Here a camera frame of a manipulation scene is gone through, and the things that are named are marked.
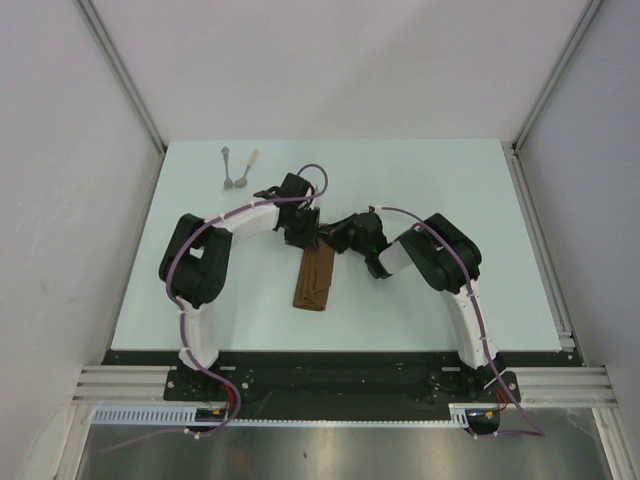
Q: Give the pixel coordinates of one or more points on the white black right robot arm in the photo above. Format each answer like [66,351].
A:
[448,261]

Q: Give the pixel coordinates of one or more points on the brown cloth napkin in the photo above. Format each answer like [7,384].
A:
[314,278]

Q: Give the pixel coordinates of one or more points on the aluminium corner post left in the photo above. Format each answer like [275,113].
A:
[108,48]

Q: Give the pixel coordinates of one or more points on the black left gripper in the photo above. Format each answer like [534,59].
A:
[309,236]

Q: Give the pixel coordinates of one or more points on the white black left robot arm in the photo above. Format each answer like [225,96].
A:
[195,264]

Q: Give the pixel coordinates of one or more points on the aluminium corner post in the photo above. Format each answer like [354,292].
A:
[569,52]
[108,48]

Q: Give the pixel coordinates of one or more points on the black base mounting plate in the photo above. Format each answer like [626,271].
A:
[334,387]

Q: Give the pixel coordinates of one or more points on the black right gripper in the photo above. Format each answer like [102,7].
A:
[333,233]

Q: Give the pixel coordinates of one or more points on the aluminium corner post right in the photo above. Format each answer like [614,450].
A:
[569,52]

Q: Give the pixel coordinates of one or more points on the aluminium front rail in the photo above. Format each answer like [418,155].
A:
[562,387]

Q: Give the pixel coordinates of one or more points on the spoon with wooden handle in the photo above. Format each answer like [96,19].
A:
[242,181]

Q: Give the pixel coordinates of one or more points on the metal fork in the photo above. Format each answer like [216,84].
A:
[228,182]

